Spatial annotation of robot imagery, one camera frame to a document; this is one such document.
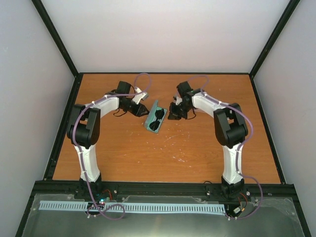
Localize grey-blue glasses case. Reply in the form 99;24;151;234
144;100;167;133

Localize dark aviator sunglasses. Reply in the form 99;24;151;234
148;108;165;132

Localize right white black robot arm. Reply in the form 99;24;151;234
168;81;248;199

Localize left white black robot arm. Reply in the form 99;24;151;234
67;81;149;199

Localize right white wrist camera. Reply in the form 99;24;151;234
173;96;182;105

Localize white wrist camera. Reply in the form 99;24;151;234
173;96;182;105
132;87;149;104

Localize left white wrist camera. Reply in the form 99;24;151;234
132;87;149;104

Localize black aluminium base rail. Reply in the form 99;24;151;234
32;180;296;201

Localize black cage frame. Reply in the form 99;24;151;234
16;0;299;237

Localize light-blue slotted cable duct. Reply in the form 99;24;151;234
38;200;226;215

